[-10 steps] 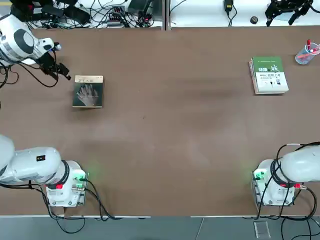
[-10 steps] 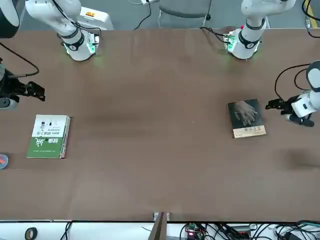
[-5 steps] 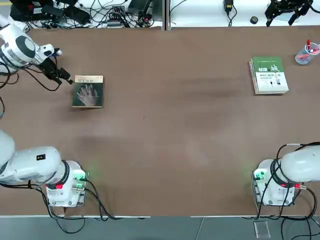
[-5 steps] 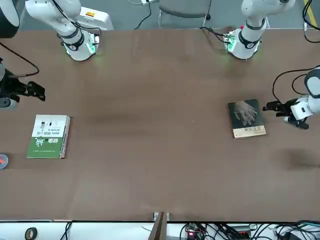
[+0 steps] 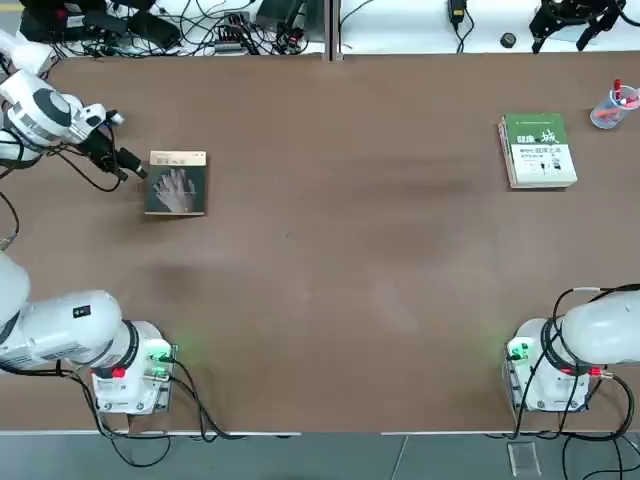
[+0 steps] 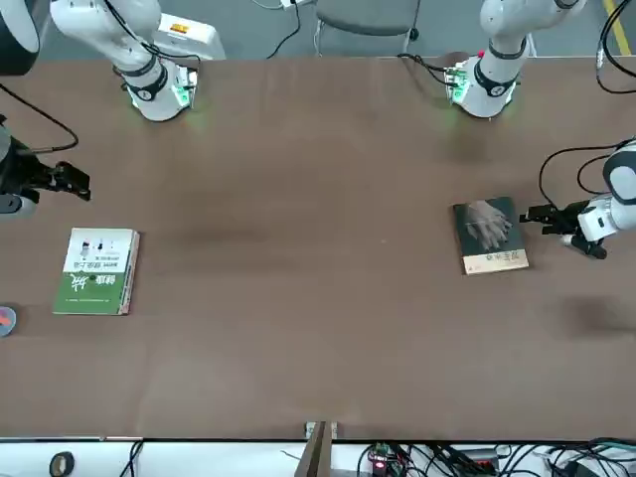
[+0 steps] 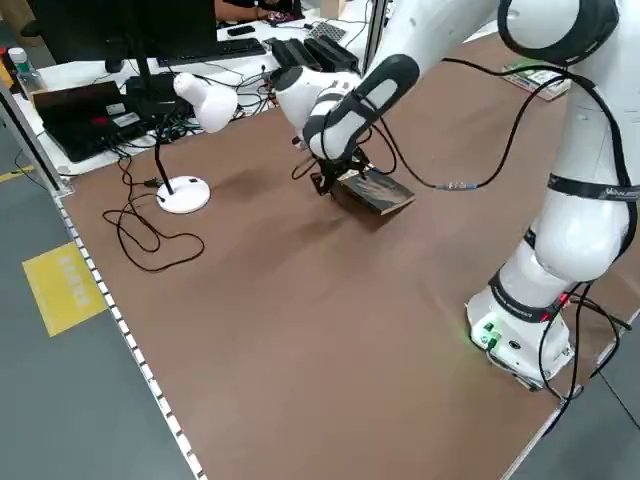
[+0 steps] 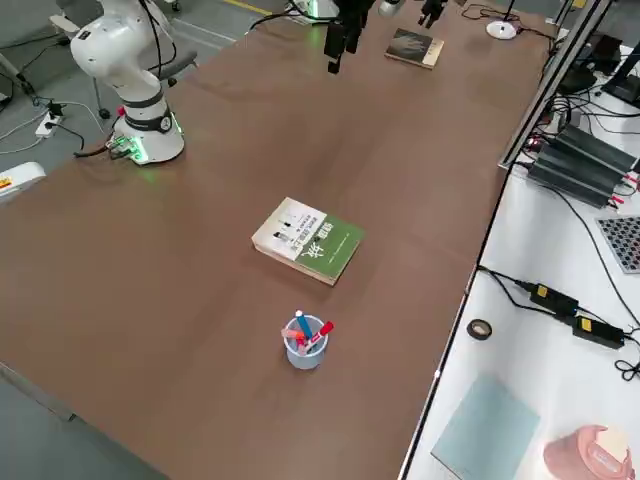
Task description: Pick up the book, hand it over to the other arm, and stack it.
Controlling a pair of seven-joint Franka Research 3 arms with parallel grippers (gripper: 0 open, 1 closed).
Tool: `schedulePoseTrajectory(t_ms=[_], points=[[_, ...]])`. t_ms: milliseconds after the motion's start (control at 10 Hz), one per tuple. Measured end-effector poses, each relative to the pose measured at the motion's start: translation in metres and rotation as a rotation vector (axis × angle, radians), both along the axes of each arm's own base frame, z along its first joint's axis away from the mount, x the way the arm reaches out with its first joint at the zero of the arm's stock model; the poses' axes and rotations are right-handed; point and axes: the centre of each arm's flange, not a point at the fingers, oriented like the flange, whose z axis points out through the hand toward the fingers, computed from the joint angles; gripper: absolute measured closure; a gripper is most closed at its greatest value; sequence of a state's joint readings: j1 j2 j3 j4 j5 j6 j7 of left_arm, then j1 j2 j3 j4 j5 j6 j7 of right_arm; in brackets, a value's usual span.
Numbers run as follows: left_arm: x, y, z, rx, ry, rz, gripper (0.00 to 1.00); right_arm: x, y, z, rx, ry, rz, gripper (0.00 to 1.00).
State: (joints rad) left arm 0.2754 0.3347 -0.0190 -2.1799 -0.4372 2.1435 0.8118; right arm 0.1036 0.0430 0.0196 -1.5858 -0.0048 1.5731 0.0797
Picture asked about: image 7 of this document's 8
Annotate green cover book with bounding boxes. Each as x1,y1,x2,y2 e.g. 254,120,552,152
502,57,571,99

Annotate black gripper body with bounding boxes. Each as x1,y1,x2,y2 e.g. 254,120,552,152
321,150,365,176

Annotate cream paperback book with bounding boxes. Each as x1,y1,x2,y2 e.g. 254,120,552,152
501,69,571,103

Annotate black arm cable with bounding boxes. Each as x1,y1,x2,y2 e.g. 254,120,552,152
368,56,576,194

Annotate slanted aluminium frame post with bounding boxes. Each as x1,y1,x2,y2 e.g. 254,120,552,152
0,79,76,197

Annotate grey perforated plate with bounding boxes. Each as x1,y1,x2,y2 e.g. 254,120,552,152
306,20,349,44

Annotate dark book with hand print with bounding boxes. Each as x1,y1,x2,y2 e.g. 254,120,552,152
330,167,417,219

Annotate yellow floor sticker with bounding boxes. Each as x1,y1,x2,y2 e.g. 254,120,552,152
21,241,109,338

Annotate clear bottle with white cap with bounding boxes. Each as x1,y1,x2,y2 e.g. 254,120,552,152
6,47,45,96

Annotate black arm base cables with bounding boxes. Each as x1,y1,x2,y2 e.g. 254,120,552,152
529,289,640,446

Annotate person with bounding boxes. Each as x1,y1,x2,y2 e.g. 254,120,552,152
213,0,306,25

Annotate white slotted cable duct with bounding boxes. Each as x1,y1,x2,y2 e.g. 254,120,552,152
53,193,207,480

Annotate black keyboard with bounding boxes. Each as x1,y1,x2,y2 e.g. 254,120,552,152
156,37,268,69

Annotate black finned power supply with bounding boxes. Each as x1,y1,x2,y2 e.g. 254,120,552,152
303,35,361,72
269,38,321,71

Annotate black lamp cable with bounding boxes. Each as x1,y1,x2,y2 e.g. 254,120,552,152
102,155,206,274

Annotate white desk lamp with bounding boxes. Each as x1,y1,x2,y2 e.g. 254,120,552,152
153,72,240,215

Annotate black computer monitor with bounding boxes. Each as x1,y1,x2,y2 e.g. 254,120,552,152
28,0,219,116

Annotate black flat device with labels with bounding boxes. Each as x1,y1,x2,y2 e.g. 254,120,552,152
32,79,157,164

